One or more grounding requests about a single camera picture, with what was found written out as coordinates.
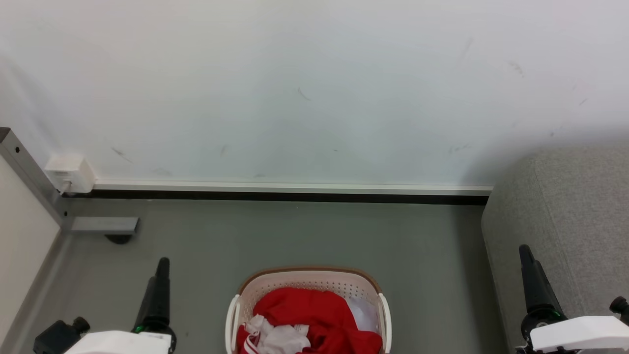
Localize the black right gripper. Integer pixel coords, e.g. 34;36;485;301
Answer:
516;244;571;354

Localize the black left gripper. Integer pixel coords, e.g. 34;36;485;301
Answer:
132;257;176;353

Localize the white plastic laundry basket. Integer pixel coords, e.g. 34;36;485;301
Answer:
225;266;392;354

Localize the pale white basket liner cloth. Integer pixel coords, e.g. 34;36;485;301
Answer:
346;295;382;336

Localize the grey fabric sofa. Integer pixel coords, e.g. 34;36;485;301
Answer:
482;145;629;354

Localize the beige partition panel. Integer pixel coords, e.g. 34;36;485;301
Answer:
0;157;61;341

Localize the black skirting strip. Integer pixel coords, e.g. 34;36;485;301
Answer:
61;189;491;206

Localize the white wall socket box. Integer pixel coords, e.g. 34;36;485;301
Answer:
43;153;96;195

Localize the white cable trunking strip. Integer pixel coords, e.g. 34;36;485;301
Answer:
93;180;493;196

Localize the grey metal frame post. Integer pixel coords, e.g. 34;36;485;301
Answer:
0;127;70;233

